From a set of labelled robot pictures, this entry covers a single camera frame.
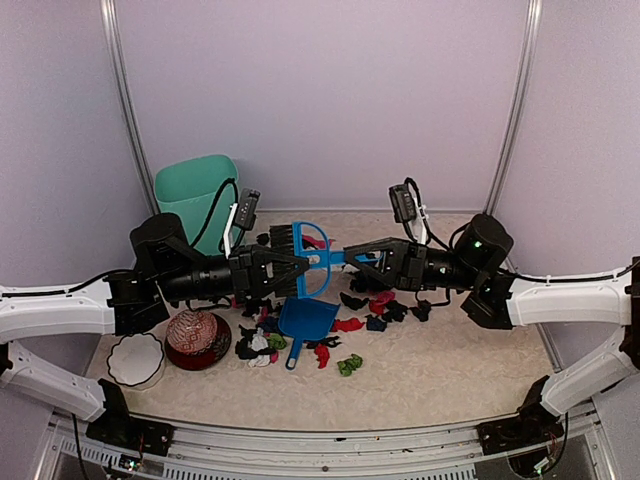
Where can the white scalloped dish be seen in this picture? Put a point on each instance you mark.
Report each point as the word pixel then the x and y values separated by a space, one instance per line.
pixel 136 361

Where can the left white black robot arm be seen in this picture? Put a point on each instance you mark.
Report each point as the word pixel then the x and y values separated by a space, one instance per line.
pixel 121 302

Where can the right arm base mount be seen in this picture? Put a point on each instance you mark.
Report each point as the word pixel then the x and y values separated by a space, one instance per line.
pixel 531 425

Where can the teal plastic waste bin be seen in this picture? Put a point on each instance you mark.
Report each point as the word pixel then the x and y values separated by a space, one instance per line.
pixel 188 189

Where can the red patterned bowl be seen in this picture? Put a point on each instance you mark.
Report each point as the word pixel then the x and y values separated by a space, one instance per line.
pixel 190 332

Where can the black paper scrap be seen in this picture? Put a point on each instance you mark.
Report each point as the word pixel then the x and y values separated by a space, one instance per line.
pixel 421 310
pixel 263 239

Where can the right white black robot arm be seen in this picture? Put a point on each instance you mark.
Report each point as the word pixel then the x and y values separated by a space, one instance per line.
pixel 502 300

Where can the right metal corner post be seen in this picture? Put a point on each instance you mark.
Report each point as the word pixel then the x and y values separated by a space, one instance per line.
pixel 517 107

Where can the blue plastic dustpan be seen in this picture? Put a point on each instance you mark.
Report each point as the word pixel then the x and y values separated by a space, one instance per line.
pixel 305 319

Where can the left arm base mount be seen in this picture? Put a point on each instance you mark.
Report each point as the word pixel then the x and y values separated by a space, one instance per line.
pixel 117 427

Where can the mixed scrap pile left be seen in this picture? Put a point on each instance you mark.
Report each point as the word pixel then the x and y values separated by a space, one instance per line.
pixel 260 343

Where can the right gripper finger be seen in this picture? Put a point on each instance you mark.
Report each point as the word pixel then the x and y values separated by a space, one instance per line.
pixel 372 274
pixel 381 246

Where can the blue hand brush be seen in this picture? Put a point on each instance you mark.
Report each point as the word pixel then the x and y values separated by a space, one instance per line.
pixel 288 239

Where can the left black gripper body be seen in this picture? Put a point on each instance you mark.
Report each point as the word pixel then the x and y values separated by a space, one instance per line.
pixel 241 265

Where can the front aluminium rail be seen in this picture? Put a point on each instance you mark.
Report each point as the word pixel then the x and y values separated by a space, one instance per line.
pixel 198 451

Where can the black paper scrap far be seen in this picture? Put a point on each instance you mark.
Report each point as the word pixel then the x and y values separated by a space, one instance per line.
pixel 263 239

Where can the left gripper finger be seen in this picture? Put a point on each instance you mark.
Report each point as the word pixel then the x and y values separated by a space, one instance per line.
pixel 266 255
pixel 280 279

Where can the pink paper scrap far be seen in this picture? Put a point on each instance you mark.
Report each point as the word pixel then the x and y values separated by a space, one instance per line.
pixel 310 242

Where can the left metal corner post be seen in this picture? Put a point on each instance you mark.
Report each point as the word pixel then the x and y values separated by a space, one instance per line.
pixel 110 24

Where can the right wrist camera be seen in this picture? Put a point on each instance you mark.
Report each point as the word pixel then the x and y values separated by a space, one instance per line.
pixel 409 213

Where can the metal corner post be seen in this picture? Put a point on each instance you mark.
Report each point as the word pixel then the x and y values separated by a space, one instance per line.
pixel 110 24
pixel 517 107

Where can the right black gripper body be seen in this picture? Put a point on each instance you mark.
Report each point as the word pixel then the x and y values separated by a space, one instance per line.
pixel 411 273

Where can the black paper scrap right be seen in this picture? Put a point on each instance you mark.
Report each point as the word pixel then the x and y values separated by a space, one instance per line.
pixel 421 310

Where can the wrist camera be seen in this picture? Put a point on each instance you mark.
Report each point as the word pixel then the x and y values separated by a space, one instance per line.
pixel 409 213
pixel 241 219

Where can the green paper scrap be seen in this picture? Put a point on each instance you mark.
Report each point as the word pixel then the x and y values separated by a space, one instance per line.
pixel 349 365

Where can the red paper scrap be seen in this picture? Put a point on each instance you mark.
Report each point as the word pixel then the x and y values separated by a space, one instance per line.
pixel 322 353

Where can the black scrap pile centre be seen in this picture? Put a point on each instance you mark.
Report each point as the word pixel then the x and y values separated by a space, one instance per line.
pixel 372 298

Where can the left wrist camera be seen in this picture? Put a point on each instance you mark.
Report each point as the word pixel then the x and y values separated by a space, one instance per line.
pixel 241 219

